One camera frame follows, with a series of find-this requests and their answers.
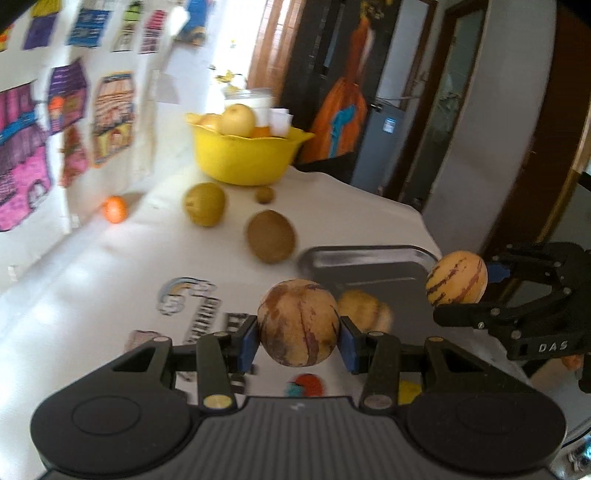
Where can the white printed tablecloth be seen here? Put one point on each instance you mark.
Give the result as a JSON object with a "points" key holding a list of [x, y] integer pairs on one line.
{"points": [[138, 258]]}

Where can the yellow flower twig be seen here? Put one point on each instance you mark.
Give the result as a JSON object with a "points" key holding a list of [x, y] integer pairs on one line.
{"points": [[229, 79]]}

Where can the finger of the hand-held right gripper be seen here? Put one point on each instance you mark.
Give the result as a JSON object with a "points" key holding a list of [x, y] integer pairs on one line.
{"points": [[466, 316], [497, 272]]}

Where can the orange tangerine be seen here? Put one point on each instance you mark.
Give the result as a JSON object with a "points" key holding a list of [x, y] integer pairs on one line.
{"points": [[114, 209]]}

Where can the large brown kiwi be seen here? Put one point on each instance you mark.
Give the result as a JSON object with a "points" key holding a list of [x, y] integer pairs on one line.
{"points": [[271, 236]]}

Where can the reddish wooden door frame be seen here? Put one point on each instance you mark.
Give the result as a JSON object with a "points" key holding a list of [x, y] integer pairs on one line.
{"points": [[272, 46]]}

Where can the pale yellow pear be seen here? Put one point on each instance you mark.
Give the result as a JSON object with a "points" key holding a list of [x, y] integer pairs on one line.
{"points": [[236, 120]]}

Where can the large orange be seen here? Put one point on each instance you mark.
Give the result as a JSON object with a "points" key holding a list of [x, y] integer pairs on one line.
{"points": [[261, 132]]}

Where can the metal tray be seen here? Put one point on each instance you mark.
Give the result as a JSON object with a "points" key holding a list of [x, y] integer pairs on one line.
{"points": [[383, 267]]}

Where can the small brown kiwi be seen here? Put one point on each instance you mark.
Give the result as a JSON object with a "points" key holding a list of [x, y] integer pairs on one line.
{"points": [[265, 194]]}

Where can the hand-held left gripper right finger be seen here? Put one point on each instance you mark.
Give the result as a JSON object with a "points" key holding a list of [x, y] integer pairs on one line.
{"points": [[349, 347]]}

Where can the white lidded jar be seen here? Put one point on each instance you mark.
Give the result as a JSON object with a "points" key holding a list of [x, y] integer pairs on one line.
{"points": [[258, 104]]}

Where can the dark wooden door frame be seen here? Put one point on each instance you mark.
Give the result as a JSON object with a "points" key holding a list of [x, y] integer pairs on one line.
{"points": [[554, 115]]}

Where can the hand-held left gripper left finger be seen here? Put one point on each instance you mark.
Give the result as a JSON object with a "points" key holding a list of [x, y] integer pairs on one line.
{"points": [[249, 345]]}

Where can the yellow plastic bowl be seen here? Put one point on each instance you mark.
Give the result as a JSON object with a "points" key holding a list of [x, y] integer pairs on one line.
{"points": [[240, 157]]}

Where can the orange dress woman painting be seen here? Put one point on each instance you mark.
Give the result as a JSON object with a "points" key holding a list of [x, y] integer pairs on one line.
{"points": [[351, 92]]}

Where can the large brown striped pepino melon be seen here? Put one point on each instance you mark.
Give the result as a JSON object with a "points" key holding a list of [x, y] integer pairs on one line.
{"points": [[298, 323]]}

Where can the coloured houses drawing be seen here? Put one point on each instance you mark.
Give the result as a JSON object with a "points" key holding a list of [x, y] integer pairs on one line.
{"points": [[69, 115]]}

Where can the grey appliance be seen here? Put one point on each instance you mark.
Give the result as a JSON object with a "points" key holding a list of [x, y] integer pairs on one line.
{"points": [[383, 147]]}

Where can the white paper carton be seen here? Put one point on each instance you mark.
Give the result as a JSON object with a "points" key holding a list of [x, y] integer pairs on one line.
{"points": [[280, 122]]}

